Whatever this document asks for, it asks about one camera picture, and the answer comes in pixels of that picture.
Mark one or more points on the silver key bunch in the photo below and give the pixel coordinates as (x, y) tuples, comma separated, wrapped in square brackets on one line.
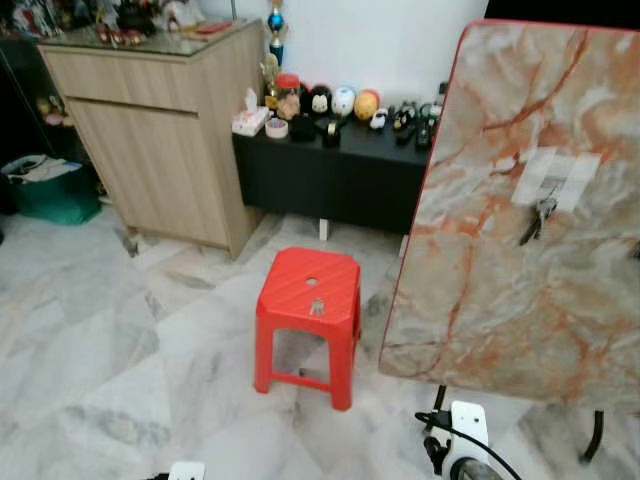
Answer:
[(317, 307)]

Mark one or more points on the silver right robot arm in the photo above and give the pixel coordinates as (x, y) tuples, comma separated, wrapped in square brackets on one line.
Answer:
[(475, 472)]

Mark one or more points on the black table leg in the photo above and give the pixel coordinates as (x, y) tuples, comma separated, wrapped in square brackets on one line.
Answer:
[(597, 440)]

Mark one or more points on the marble pattern folding table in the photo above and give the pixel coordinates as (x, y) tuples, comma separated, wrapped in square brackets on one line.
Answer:
[(520, 300)]

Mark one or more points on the red plastic stool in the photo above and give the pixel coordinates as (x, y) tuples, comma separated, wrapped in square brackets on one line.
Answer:
[(306, 285)]

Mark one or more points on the dark key bunch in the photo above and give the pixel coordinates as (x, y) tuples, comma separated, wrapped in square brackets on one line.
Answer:
[(541, 213)]

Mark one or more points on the black low console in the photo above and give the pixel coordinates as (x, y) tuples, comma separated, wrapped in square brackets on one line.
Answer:
[(330, 180)]

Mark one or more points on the small white figure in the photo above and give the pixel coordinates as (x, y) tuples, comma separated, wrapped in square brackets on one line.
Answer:
[(379, 120)]

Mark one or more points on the orange round figure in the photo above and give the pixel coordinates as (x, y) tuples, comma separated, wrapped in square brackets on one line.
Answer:
[(367, 104)]

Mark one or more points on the white tape roll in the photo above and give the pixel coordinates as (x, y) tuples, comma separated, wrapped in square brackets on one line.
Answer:
[(277, 128)]

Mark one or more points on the white round figure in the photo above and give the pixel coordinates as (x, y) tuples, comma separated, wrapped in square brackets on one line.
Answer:
[(344, 101)]

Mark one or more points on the black round figure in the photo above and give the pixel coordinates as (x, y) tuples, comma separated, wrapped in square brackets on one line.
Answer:
[(319, 100)]

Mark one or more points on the pink tissue box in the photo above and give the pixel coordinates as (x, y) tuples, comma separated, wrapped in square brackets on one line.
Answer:
[(249, 120)]

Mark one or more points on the red lid jar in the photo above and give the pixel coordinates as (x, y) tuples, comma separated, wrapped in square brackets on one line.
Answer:
[(288, 95)]

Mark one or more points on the light wooden cabinet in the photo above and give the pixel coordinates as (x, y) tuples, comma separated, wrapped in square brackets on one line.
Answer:
[(160, 150)]

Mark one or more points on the green storage basket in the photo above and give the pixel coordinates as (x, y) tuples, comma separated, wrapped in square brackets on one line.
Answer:
[(55, 198)]

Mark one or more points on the blue and gold trophy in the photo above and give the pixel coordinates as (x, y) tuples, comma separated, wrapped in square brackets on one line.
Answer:
[(277, 22)]

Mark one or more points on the black television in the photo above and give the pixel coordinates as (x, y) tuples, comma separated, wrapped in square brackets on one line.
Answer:
[(560, 10)]

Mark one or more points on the red packet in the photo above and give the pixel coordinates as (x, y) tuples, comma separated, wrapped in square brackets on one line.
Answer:
[(213, 27)]

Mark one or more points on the dark ornament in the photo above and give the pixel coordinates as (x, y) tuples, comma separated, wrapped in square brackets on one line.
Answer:
[(135, 14)]

